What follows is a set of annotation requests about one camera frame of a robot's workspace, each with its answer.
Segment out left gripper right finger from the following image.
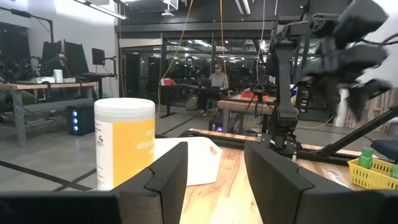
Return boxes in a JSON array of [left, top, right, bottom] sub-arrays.
[[244, 141, 386, 224]]

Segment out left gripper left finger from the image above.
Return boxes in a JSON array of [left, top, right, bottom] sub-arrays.
[[111, 141, 189, 224]]

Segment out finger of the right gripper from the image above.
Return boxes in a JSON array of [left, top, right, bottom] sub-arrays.
[[346, 78, 394, 122], [306, 76, 343, 119]]

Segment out white plastic bin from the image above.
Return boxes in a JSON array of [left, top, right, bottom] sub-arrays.
[[154, 136, 223, 187]]

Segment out dark blue chair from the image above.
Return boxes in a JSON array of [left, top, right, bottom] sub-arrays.
[[371, 139, 398, 162]]

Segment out yellow disinfecting wipes canister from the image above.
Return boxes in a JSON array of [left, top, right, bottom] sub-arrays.
[[93, 98, 156, 191]]

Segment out red tray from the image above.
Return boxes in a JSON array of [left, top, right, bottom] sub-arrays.
[[241, 90, 270, 102]]

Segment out yellow plastic basket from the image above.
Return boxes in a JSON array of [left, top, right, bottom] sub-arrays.
[[347, 157, 398, 190]]

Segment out wooden workbench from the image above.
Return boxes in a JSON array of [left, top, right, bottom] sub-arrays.
[[216, 93, 277, 134]]

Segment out grey backpack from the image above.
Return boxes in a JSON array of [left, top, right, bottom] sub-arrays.
[[185, 95, 200, 111]]

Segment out black desk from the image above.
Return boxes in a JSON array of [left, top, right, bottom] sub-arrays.
[[158, 83, 229, 119]]

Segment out person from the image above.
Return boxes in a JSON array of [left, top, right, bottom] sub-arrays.
[[46, 52, 74, 78], [208, 63, 230, 91]]

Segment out black computer tower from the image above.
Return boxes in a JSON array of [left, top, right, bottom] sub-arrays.
[[67, 104, 96, 137]]

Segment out green and white box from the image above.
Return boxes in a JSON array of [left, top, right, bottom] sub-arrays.
[[52, 68, 64, 83]]

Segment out wooden table grey legs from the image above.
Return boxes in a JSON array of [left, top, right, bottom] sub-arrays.
[[0, 80, 99, 149]]

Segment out large black monitor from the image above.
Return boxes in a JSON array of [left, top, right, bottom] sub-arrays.
[[63, 39, 90, 76]]

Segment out long ceiling light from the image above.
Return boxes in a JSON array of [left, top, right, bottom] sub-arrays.
[[73, 0, 130, 21]]

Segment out yellow hanging cable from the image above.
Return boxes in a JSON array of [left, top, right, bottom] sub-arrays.
[[219, 0, 228, 76]]

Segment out orange hanging cable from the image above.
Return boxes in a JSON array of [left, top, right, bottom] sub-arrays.
[[155, 0, 195, 118]]

